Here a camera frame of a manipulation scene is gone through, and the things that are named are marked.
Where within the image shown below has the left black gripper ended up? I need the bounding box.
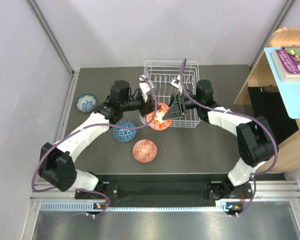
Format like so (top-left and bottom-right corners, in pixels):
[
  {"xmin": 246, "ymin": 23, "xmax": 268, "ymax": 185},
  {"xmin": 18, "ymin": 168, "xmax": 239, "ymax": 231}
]
[{"xmin": 120, "ymin": 93, "xmax": 161, "ymax": 118}]

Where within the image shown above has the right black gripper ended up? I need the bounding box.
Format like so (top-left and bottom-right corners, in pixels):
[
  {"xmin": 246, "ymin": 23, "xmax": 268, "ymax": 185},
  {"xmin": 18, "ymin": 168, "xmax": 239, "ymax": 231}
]
[{"xmin": 160, "ymin": 92, "xmax": 202, "ymax": 122}]

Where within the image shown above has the red floral bowl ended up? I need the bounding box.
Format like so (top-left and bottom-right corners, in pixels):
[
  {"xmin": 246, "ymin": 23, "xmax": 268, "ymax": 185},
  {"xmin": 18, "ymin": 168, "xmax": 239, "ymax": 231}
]
[{"xmin": 149, "ymin": 111, "xmax": 172, "ymax": 131}]

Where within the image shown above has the white wire dish rack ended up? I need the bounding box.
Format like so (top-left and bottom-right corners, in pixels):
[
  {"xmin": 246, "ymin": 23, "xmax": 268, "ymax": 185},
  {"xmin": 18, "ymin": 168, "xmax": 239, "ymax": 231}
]
[{"xmin": 143, "ymin": 60, "xmax": 201, "ymax": 128}]

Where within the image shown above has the blue triangle pattern bowl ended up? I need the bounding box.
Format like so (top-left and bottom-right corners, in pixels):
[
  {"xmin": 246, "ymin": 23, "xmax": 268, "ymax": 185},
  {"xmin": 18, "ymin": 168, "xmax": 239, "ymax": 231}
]
[{"xmin": 113, "ymin": 120, "xmax": 137, "ymax": 142}]

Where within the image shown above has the blue white floral bowl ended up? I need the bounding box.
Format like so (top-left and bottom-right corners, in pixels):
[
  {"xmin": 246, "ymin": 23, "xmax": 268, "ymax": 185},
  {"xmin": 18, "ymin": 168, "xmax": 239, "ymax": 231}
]
[{"xmin": 75, "ymin": 93, "xmax": 97, "ymax": 113}]

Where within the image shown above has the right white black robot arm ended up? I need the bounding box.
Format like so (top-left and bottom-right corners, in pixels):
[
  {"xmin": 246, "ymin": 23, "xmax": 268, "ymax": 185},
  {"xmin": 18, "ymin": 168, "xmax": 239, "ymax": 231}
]
[{"xmin": 163, "ymin": 79, "xmax": 279, "ymax": 198}]

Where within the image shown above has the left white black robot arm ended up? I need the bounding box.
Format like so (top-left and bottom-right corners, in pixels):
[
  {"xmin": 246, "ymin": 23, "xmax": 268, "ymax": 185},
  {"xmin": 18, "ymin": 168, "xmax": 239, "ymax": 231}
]
[{"xmin": 34, "ymin": 75, "xmax": 160, "ymax": 199}]

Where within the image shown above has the red geometric pattern bowl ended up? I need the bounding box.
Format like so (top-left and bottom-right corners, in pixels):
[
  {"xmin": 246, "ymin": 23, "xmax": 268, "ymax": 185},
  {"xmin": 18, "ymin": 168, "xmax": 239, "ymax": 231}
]
[{"xmin": 132, "ymin": 139, "xmax": 158, "ymax": 164}]

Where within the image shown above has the wooden side cabinet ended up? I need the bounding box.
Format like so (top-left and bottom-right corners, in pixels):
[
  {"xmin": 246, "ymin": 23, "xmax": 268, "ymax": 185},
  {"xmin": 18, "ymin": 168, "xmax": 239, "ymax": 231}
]
[{"xmin": 233, "ymin": 26, "xmax": 300, "ymax": 173}]

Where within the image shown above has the light blue shelf board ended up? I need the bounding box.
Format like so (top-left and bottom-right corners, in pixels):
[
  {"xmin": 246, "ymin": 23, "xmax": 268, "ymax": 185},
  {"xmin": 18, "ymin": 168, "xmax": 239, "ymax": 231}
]
[{"xmin": 264, "ymin": 47, "xmax": 300, "ymax": 120}]

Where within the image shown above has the purple green book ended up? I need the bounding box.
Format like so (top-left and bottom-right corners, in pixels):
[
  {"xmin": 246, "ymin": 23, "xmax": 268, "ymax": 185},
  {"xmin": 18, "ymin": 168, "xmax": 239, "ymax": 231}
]
[{"xmin": 271, "ymin": 47, "xmax": 300, "ymax": 82}]

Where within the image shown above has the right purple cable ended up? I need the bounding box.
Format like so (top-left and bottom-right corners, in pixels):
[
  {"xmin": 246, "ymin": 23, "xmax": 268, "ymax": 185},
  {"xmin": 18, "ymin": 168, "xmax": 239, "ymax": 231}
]
[{"xmin": 179, "ymin": 58, "xmax": 280, "ymax": 217}]

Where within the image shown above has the purple cable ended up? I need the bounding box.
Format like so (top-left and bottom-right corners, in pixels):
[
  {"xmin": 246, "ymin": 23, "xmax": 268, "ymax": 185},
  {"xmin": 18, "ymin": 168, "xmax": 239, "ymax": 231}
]
[
  {"xmin": 179, "ymin": 58, "xmax": 280, "ymax": 217},
  {"xmin": 31, "ymin": 74, "xmax": 158, "ymax": 218}
]

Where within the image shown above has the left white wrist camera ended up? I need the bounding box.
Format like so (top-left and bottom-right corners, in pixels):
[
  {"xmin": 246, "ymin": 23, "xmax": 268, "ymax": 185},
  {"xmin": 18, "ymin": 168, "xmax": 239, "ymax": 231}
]
[{"xmin": 139, "ymin": 75, "xmax": 155, "ymax": 102}]

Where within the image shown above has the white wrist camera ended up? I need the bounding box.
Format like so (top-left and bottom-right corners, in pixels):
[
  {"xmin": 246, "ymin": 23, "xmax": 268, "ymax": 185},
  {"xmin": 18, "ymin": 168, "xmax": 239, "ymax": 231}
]
[
  {"xmin": 139, "ymin": 75, "xmax": 155, "ymax": 102},
  {"xmin": 170, "ymin": 75, "xmax": 183, "ymax": 94}
]

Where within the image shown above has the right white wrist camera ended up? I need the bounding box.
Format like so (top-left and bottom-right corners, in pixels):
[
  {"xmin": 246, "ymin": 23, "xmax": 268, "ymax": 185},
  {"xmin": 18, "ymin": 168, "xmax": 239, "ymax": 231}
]
[{"xmin": 170, "ymin": 75, "xmax": 183, "ymax": 94}]

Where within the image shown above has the black mounting base rail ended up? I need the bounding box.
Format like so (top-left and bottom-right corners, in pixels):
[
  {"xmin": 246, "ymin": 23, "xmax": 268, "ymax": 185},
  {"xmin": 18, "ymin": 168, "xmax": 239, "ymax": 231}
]
[{"xmin": 75, "ymin": 173, "xmax": 253, "ymax": 208}]

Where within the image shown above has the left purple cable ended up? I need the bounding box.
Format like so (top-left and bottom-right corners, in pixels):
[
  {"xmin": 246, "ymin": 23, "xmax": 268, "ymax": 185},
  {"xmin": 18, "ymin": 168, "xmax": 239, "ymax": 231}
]
[{"xmin": 31, "ymin": 74, "xmax": 158, "ymax": 218}]

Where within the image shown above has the grey slotted cable duct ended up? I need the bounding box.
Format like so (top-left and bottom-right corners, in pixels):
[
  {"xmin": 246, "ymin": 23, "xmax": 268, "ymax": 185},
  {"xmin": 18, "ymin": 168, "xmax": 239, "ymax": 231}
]
[{"xmin": 39, "ymin": 200, "xmax": 230, "ymax": 213}]

